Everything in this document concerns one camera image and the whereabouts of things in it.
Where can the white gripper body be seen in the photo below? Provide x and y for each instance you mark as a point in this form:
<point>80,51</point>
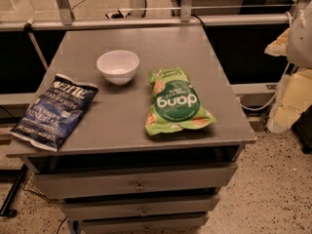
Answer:
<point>300,39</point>

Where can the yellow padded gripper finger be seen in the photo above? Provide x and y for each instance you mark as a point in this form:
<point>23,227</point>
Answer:
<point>278,48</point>
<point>294,96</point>

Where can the green rice chip bag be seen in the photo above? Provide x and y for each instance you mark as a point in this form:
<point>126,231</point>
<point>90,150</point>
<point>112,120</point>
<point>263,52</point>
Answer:
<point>175,105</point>

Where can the white bowl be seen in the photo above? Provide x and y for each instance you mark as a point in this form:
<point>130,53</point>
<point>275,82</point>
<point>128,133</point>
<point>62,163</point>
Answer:
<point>118,67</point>

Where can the blue kettle chips bag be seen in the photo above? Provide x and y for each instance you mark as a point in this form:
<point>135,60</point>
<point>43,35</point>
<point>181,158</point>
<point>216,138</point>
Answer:
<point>54,115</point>

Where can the top grey drawer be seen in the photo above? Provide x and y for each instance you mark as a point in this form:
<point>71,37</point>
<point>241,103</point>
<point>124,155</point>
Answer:
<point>129,181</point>

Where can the grey drawer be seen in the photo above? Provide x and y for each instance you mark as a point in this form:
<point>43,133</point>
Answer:
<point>141,207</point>
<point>144,224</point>
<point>129,181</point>

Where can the bottom grey drawer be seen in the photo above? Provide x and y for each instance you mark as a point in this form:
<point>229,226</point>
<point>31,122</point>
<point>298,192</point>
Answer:
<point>144,224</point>

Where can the grey drawer cabinet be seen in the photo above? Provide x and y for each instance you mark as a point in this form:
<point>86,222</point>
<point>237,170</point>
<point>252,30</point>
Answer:
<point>111,136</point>

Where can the middle grey drawer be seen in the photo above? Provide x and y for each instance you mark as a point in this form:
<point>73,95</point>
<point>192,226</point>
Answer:
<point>141,207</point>

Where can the black floor stand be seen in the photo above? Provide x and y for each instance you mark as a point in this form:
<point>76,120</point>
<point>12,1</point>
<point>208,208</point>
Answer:
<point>15,177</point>

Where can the grey metal rail frame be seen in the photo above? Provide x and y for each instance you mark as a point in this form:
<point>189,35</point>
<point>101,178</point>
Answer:
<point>48,15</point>

